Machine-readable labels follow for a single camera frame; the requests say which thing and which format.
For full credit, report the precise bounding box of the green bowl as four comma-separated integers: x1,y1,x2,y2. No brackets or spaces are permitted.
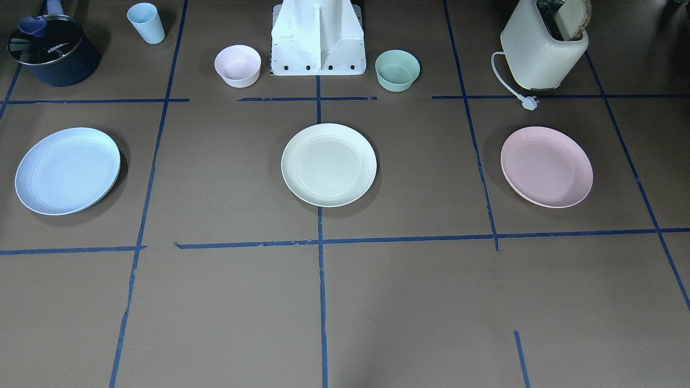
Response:
375,50,421,92

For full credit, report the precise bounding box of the dark blue saucepan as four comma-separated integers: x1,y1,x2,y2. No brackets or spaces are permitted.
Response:
6,1,101,87

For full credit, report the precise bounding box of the cream white plate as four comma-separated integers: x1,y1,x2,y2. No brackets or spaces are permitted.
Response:
280,123,378,208

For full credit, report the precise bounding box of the white toaster power cable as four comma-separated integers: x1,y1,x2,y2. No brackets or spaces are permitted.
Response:
491,51,540,112

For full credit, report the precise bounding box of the light blue cup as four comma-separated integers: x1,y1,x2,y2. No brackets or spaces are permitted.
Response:
127,2,165,44

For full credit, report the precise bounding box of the light blue plate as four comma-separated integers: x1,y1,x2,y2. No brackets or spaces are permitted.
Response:
15,127,121,216

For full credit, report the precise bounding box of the cream toaster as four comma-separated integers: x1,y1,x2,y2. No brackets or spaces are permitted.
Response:
500,1,589,91

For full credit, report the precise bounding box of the toast bread slice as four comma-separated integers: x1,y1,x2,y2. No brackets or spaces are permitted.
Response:
555,0,592,41

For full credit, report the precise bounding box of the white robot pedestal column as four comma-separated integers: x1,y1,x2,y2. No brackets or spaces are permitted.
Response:
270,1,367,76

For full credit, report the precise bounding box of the pink plate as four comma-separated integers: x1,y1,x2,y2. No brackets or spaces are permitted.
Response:
500,126,594,209

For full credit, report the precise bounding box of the pink bowl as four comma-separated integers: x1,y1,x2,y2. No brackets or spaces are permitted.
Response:
214,45,262,88

